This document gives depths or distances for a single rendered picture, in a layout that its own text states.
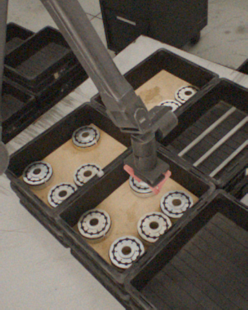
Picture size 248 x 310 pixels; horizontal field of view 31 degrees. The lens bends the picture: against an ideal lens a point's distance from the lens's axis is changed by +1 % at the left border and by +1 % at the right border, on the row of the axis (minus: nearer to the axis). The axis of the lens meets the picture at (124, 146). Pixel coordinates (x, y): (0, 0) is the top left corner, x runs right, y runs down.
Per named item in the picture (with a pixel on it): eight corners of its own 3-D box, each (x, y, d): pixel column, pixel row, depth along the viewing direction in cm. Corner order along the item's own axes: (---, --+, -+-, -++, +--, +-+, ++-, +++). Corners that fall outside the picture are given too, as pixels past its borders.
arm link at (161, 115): (109, 112, 102) (132, 113, 95) (140, 86, 107) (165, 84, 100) (131, 153, 107) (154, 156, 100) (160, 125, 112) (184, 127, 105)
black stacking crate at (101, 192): (126, 300, 122) (121, 282, 114) (61, 236, 138) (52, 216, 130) (216, 208, 138) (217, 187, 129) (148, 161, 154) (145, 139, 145)
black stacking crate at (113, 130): (60, 235, 138) (51, 216, 130) (8, 185, 154) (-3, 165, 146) (147, 161, 154) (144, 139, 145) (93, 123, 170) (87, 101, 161)
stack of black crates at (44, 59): (52, 139, 260) (30, 80, 227) (19, 119, 275) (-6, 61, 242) (97, 100, 278) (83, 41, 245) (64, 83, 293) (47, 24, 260)
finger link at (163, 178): (152, 175, 118) (150, 153, 112) (172, 190, 115) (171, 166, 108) (135, 191, 116) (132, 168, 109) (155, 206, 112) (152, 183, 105)
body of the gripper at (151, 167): (141, 150, 114) (138, 130, 109) (170, 170, 109) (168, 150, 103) (123, 165, 112) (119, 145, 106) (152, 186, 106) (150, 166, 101)
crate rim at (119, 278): (121, 286, 115) (120, 282, 113) (53, 219, 131) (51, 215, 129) (217, 191, 131) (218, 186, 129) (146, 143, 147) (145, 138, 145)
